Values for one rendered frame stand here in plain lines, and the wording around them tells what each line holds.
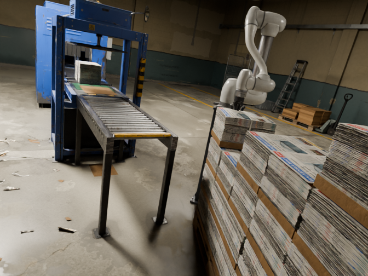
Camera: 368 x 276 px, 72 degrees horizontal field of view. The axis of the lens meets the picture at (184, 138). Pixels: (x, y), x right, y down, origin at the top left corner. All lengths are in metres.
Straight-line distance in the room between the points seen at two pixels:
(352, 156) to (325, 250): 0.30
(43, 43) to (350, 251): 5.06
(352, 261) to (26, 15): 10.25
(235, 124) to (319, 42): 7.85
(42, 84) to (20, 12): 5.33
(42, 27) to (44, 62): 0.58
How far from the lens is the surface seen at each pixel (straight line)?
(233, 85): 2.28
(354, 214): 0.84
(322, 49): 9.34
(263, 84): 2.04
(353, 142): 0.85
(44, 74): 5.30
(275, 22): 2.32
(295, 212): 1.03
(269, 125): 1.84
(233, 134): 1.78
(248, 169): 1.36
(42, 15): 5.24
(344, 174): 0.87
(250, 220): 1.34
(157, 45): 11.38
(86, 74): 3.75
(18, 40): 10.40
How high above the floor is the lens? 1.40
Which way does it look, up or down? 18 degrees down
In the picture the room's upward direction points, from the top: 10 degrees clockwise
